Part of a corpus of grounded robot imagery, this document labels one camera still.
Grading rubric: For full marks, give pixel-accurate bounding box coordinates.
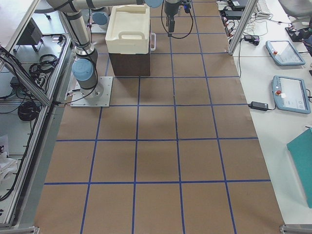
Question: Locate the white plastic tray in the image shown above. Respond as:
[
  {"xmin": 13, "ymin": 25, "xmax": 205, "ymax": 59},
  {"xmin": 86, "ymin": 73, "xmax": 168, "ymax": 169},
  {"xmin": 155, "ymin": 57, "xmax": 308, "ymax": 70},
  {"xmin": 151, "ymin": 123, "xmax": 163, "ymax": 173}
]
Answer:
[{"xmin": 105, "ymin": 4, "xmax": 150, "ymax": 54}]

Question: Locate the aluminium frame post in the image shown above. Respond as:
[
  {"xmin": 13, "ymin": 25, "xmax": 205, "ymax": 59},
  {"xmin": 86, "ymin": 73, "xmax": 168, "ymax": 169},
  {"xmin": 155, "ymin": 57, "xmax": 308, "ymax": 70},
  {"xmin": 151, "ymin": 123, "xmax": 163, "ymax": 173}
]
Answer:
[{"xmin": 228, "ymin": 0, "xmax": 257, "ymax": 56}]

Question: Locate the black power adapter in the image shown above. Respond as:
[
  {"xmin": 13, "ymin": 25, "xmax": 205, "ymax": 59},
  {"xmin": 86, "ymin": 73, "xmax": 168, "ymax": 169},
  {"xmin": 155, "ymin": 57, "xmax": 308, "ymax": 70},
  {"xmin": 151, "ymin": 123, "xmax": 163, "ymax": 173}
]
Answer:
[{"xmin": 248, "ymin": 101, "xmax": 269, "ymax": 111}]

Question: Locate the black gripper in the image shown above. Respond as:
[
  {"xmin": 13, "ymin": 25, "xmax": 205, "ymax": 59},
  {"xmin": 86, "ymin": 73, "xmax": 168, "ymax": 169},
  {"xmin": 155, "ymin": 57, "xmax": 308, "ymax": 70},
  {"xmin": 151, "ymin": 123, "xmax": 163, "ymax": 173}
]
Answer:
[{"xmin": 166, "ymin": 15, "xmax": 175, "ymax": 33}]

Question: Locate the brown wooden drawer cabinet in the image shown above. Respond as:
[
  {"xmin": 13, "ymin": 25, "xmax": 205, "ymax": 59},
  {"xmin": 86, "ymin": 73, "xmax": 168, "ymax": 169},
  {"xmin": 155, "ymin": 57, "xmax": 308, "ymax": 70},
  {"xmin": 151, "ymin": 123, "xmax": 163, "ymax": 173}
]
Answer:
[{"xmin": 109, "ymin": 26, "xmax": 156, "ymax": 77}]

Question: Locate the teach pendant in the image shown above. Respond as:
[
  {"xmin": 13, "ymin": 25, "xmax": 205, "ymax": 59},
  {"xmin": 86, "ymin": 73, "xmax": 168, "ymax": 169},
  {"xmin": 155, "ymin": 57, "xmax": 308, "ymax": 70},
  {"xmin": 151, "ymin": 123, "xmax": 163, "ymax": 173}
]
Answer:
[
  {"xmin": 266, "ymin": 40, "xmax": 306, "ymax": 66},
  {"xmin": 272, "ymin": 76, "xmax": 311, "ymax": 114}
]

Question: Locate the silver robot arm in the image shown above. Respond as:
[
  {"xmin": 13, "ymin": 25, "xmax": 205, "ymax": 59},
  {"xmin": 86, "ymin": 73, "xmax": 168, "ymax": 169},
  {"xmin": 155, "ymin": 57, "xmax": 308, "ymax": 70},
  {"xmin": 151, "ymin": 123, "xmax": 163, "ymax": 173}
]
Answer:
[
  {"xmin": 48, "ymin": 0, "xmax": 161, "ymax": 98},
  {"xmin": 162, "ymin": 0, "xmax": 185, "ymax": 36}
]

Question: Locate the teal folder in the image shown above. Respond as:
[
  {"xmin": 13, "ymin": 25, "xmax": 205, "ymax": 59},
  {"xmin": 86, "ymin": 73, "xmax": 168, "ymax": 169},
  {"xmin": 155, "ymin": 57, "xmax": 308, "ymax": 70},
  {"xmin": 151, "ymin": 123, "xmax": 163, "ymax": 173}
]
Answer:
[{"xmin": 287, "ymin": 128, "xmax": 312, "ymax": 208}]

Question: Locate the teach pendant far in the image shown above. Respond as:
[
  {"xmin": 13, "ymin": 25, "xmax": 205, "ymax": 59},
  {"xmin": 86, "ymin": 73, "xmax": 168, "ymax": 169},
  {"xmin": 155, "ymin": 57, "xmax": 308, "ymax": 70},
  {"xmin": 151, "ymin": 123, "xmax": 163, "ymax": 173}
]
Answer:
[{"xmin": 266, "ymin": 40, "xmax": 306, "ymax": 66}]

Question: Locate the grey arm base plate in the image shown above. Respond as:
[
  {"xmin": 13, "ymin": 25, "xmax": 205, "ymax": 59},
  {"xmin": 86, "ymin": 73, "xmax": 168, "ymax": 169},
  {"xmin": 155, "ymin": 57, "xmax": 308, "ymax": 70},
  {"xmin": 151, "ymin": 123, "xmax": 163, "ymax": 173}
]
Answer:
[{"xmin": 70, "ymin": 76, "xmax": 113, "ymax": 108}]

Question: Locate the teach pendant near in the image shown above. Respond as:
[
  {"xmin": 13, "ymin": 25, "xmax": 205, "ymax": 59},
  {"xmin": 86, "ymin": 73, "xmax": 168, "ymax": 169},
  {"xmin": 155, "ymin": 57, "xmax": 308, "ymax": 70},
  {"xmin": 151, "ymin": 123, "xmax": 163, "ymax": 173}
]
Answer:
[{"xmin": 272, "ymin": 76, "xmax": 311, "ymax": 114}]

